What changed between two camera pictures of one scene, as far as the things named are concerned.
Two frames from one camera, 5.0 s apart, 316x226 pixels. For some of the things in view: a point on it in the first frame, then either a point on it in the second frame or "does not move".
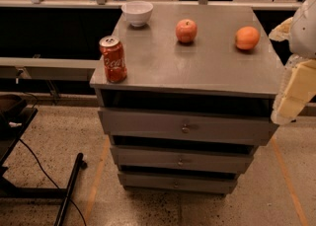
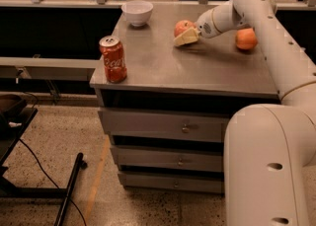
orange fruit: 247,37 does not move
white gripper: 304,36 -> 205,25
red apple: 186,31 does not move
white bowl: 136,12 does not move
